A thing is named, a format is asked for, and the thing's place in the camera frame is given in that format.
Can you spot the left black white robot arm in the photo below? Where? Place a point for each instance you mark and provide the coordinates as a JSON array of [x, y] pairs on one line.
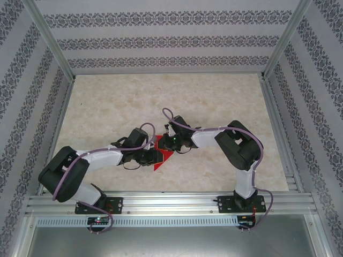
[[67, 179]]

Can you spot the aluminium frame post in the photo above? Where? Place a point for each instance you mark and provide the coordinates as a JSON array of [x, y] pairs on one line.
[[48, 37], [286, 37]]

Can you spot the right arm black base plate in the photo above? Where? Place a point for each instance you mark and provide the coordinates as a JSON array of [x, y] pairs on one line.
[[225, 204]]

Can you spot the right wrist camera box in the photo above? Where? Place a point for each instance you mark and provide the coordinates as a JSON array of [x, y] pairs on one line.
[[169, 130]]

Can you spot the grey metal shelf panel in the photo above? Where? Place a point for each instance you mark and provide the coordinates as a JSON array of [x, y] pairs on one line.
[[171, 243]]

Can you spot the aluminium side rail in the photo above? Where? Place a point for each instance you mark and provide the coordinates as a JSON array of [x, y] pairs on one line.
[[278, 134], [57, 134]]

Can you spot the aluminium mounting rail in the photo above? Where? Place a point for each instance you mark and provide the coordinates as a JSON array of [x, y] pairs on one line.
[[171, 200]]

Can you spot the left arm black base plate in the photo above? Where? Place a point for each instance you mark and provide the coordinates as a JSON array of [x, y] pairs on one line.
[[115, 204]]

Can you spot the red square paper sheet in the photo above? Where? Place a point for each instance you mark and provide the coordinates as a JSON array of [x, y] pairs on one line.
[[163, 163]]

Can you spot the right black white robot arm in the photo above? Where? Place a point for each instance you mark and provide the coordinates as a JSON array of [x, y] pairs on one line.
[[235, 150]]

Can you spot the small circuit board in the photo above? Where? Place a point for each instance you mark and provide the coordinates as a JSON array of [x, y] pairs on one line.
[[97, 220], [246, 219]]

